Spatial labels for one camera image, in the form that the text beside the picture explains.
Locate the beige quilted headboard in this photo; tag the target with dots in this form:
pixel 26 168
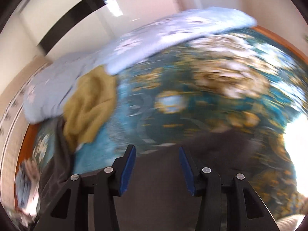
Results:
pixel 14 127

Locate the light blue floral duvet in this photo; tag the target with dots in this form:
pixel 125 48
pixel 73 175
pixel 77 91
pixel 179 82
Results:
pixel 49 90

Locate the folded pink fluffy garment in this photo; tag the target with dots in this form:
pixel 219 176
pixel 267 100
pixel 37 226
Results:
pixel 27 186

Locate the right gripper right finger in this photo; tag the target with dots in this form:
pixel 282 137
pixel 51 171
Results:
pixel 245 209

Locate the mustard knit sweater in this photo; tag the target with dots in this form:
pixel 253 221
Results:
pixel 91 105

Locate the wooden bed frame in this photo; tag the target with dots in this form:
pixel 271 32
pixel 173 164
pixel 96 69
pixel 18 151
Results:
pixel 27 145

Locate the dark grey sweatpants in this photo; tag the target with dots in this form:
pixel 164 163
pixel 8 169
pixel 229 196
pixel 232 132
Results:
pixel 156 197

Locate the teal floral bed blanket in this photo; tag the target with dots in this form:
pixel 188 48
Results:
pixel 238 80

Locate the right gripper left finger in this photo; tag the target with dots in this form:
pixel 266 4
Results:
pixel 69 208

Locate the white black sliding wardrobe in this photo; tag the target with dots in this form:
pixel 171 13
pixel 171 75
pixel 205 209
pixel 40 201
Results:
pixel 59 27

